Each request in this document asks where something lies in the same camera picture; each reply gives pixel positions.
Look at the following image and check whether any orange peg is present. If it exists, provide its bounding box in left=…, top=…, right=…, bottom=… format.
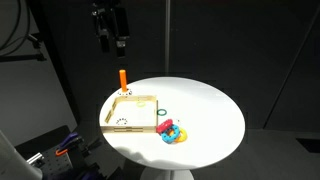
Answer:
left=119, top=69, right=128, bottom=92

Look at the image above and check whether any white table pedestal base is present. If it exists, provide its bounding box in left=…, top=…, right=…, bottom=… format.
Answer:
left=140, top=168, right=194, bottom=180

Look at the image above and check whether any blue dotted ring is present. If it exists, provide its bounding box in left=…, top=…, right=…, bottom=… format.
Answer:
left=161, top=124, right=181, bottom=145

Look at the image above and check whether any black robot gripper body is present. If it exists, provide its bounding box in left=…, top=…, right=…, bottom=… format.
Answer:
left=91, top=2, right=130, bottom=39

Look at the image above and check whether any orange yellow ring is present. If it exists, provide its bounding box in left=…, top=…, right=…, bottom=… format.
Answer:
left=173, top=127, right=188, bottom=144

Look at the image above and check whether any red ring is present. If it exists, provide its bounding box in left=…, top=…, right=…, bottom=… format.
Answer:
left=156, top=118, right=174, bottom=134

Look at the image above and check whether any purple orange clamp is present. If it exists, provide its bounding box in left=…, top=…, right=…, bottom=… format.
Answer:
left=55, top=132, right=80, bottom=157

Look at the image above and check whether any vertical grey pole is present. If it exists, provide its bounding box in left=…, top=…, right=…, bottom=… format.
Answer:
left=165, top=0, right=171, bottom=76

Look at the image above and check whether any black white striped ring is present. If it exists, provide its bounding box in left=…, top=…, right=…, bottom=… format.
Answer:
left=115, top=117, right=129, bottom=127

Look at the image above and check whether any wooden square tray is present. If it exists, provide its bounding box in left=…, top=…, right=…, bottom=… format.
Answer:
left=99, top=95, right=158, bottom=133

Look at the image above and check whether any black white ring under peg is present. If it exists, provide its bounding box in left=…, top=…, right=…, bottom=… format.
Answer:
left=117, top=88, right=133, bottom=97

